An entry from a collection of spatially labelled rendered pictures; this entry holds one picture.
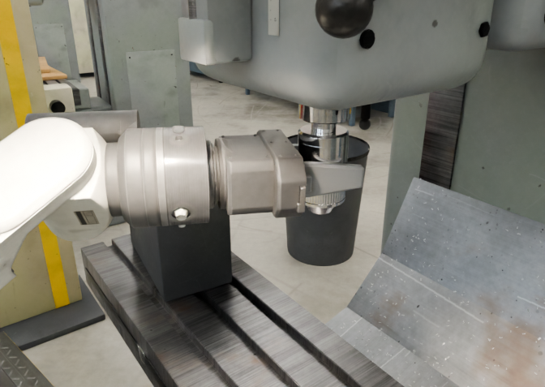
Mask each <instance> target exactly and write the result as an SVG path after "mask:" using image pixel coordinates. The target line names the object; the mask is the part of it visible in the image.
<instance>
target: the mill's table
mask: <svg viewBox="0 0 545 387"><path fill-rule="evenodd" d="M111 240H112V246H108V247H107V246H106V245H105V243H104V242H100V243H95V244H93V245H90V246H86V247H82V248H80V249H81V254H82V258H83V263H84V272H85V277H86V282H87V283H88V285H89V287H90V289H91V290H92V292H93V294H94V295H95V296H96V297H97V300H98V301H99V303H100V304H101V306H102V307H103V308H104V310H105V312H106V314H107V315H108V317H109V318H110V319H111V321H112V322H113V324H114V326H115V328H116V329H117V331H118V332H119V333H120V335H121V336H122V339H123V340H124V342H125V343H126V344H127V346H128V347H129V349H130V350H131V353H132V354H133V355H134V356H135V358H136V360H137V361H138V363H139V365H140V366H141V368H142V369H143V370H144V372H145V374H146V375H147V377H148V379H149V380H150V381H151V383H152V385H153V386H154V387H404V386H403V385H402V384H400V383H399V382H398V381H396V380H395V379H394V378H392V377H391V376H390V375H389V374H388V373H387V372H385V371H384V370H383V369H381V368H380V367H378V366H377V365H376V364H375V363H373V362H372V361H371V360H369V358H367V357H366V356H365V355H363V354H362V353H361V352H359V351H358V350H357V349H355V348H354V347H353V346H351V345H350V344H349V343H348V342H347V341H346V340H344V339H343V338H341V337H340V336H339V335H338V334H336V333H335V332H334V331H332V330H331V329H330V328H329V327H328V326H327V325H325V324H324V323H322V322H321V321H320V320H318V319H317V318H316V317H315V316H313V315H312V314H311V313H310V312H309V311H307V310H306V309H305V308H304V307H302V306H301V305H299V304H298V303H297V302H295V301H294V300H293V299H292V298H291V297H289V296H288V295H287V294H286V293H284V292H283V291H282V290H280V289H279V288H278V287H276V286H275V285H273V284H272V283H271V282H270V281H269V280H268V279H267V278H265V277H264V276H262V275H261V274H260V273H258V272H257V271H256V270H254V269H253V268H252V267H251V266H250V265H249V264H247V263H246V262H245V261H243V260H242V259H241V258H239V257H238V256H236V255H235V254H234V253H233V252H231V264H232V282H230V283H226V284H224V285H221V286H216V287H213V288H210V289H207V290H203V291H200V292H197V293H194V294H191V295H187V296H183V297H181V298H178V299H173V300H170V301H167V302H165V301H164V300H163V298H162V297H161V294H160V293H159V291H158V289H157V287H156V286H155V284H154V282H153V280H152V279H151V277H150V275H149V273H148V271H147V269H146V268H145V266H144V263H143V262H142V260H141V259H140V257H139V255H138V253H137V251H136V249H135V248H134V246H133V244H132V242H131V234H126V235H123V236H120V237H117V238H115V239H111Z"/></svg>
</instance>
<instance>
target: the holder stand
mask: <svg viewBox="0 0 545 387"><path fill-rule="evenodd" d="M130 232H131V242H132V244H133V246H134V248H135V249H136V251H137V253H138V255H139V257H140V259H141V260H142V262H143V263H144V266H145V268H146V269H147V271H148V273H149V275H150V277H151V279H152V280H153V282H154V284H155V286H156V287H157V289H158V291H159V293H160V294H161V297H162V298H163V300H164V301H165V302H167V301H170V300H173V299H178V298H181V297H183V296H187V295H191V294H194V293H197V292H200V291H203V290H207V289H210V288H213V287H216V286H221V285H224V284H226V283H230V282H232V264H231V242H230V215H228V214H227V211H226V209H219V206H218V202H217V204H215V206H214V208H213V209H210V218H209V223H199V224H188V225H186V226H185V227H178V225H177V226H154V227H144V228H133V227H132V226H130Z"/></svg>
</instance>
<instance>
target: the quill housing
mask: <svg viewBox="0 0 545 387"><path fill-rule="evenodd" d="M315 3H316V0H251V59H249V60H248V61H245V62H229V63H221V64H215V65H209V66H206V65H203V64H199V63H195V64H196V66H197V67H198V68H199V69H200V70H201V71H202V72H203V73H204V74H205V75H206V76H208V77H210V78H212V79H214V80H218V81H221V82H224V83H227V84H232V85H235V86H238V87H241V88H246V89H249V90H252V91H256V92H261V93H263V94H267V95H269V96H273V97H278V98H281V99H284V100H287V101H292V102H295V103H298V104H301V105H306V106H310V107H312V108H316V109H318V110H343V109H348V108H352V107H356V106H361V105H369V104H373V103H377V102H382V101H390V100H394V99H399V98H403V97H411V96H415V95H420V94H424V93H429V92H437V91H441V90H445V89H450V88H455V87H458V86H460V85H463V84H465V83H467V82H469V81H470V80H471V79H473V78H474V77H475V75H476V74H477V73H478V71H479V69H480V68H481V66H482V63H483V60H484V57H485V52H486V47H487V38H488V33H489V30H490V22H491V13H492V8H493V3H494V0H375V1H374V2H373V4H374V9H373V14H372V17H371V21H370V23H369V24H368V25H367V26H366V28H365V29H364V30H363V31H362V32H360V33H359V34H358V35H356V36H354V37H351V38H346V39H340V38H336V37H331V36H329V35H328V34H327V33H326V32H325V31H324V30H323V29H322V28H321V27H320V26H319V24H318V22H317V19H316V17H315Z"/></svg>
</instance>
